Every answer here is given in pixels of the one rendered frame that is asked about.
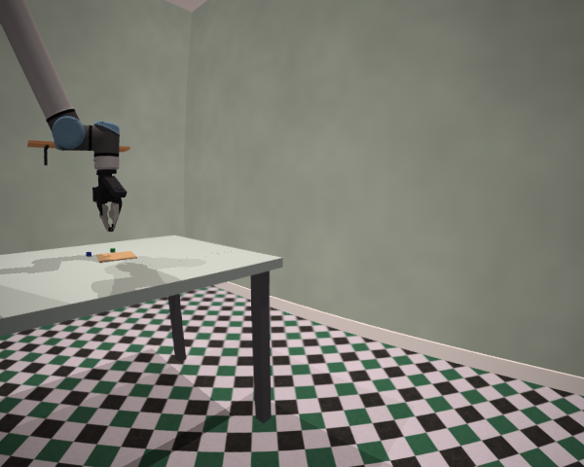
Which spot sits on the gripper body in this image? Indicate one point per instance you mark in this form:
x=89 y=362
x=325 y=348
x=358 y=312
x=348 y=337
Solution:
x=101 y=189

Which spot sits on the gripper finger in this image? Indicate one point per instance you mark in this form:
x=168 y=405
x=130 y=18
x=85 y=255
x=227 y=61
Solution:
x=103 y=208
x=115 y=211

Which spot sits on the orange flat mat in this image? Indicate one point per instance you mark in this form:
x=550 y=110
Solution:
x=115 y=256

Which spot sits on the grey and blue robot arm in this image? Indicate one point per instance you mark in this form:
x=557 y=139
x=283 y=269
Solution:
x=103 y=138

